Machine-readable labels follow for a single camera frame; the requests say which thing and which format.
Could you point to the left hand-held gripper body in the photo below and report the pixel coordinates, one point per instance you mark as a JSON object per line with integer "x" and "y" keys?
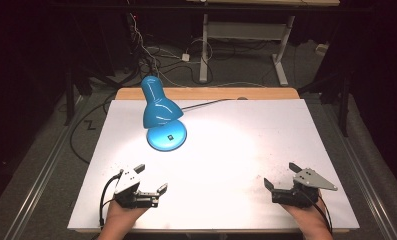
{"x": 127, "y": 183}

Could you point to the white power adapter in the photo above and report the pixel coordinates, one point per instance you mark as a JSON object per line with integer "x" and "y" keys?
{"x": 185, "y": 57}

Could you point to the aluminium floor rail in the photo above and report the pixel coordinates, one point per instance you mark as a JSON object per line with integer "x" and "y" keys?
{"x": 42, "y": 170}
{"x": 362, "y": 173}

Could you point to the person's right hand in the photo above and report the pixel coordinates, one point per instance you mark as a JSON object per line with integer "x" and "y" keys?
{"x": 311, "y": 220}

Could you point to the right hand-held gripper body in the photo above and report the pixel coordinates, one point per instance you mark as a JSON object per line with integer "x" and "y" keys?
{"x": 306, "y": 181}

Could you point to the beige box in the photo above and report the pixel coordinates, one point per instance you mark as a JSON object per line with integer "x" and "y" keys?
{"x": 321, "y": 48}

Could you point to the white table sheet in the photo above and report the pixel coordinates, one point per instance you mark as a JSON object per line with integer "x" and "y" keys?
{"x": 219, "y": 160}

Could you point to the white metal desk frame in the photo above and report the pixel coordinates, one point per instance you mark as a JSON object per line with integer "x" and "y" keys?
{"x": 244, "y": 30}

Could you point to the blue desk lamp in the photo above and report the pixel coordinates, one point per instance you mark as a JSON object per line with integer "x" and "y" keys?
{"x": 159, "y": 110}

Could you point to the person's left hand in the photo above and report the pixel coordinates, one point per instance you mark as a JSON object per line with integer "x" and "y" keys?
{"x": 117, "y": 218}

